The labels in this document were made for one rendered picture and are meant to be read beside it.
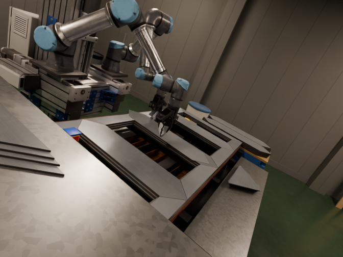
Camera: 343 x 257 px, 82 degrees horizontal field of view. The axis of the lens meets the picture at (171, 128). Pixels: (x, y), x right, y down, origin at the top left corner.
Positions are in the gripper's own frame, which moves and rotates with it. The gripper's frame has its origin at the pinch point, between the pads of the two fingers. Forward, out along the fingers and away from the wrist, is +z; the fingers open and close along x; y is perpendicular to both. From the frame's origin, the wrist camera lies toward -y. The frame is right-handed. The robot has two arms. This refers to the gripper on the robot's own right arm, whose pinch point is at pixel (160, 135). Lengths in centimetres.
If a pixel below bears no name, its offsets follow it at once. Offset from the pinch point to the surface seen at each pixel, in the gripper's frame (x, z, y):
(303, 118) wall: -99, -18, 348
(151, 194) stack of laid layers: -23.7, 7.5, -36.4
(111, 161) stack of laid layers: 1.5, 7.6, -35.9
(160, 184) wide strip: -23.0, 6.1, -29.9
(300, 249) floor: -144, 94, 135
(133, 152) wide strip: 0.1, 5.9, -22.1
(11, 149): -4, -16, -79
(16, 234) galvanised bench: -24, -14, -87
